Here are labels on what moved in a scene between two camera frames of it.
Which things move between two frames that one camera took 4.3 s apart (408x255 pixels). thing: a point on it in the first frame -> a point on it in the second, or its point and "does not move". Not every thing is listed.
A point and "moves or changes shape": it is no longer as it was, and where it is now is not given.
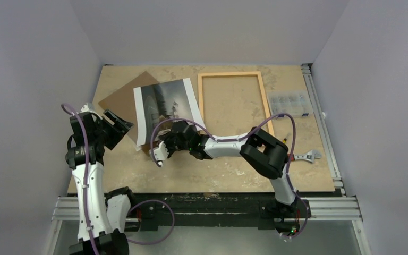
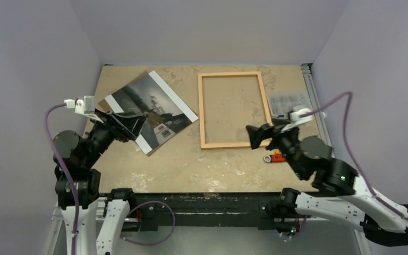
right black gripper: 170,141 -> 272,133
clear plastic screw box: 295,103 does not move
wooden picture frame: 202,102 does not move
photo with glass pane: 156,104 moves or changes shape
